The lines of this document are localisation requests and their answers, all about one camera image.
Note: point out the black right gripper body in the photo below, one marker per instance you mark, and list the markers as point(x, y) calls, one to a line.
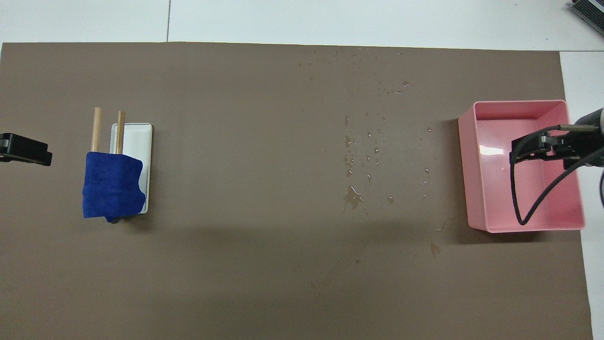
point(573, 148)

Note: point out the blue towel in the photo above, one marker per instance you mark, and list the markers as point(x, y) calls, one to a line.
point(111, 186)

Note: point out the water puddle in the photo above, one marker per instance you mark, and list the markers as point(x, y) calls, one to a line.
point(351, 198)

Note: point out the pink plastic bin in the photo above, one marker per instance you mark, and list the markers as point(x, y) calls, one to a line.
point(490, 189)

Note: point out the long wooden rod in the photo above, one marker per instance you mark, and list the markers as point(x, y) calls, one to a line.
point(96, 130)
point(120, 132)

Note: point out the white rectangular tray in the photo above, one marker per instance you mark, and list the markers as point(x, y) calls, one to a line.
point(139, 141)

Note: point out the grey ribbed device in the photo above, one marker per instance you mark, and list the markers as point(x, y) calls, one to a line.
point(590, 12)

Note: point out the brown table mat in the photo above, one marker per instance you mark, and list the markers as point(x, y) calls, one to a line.
point(259, 189)

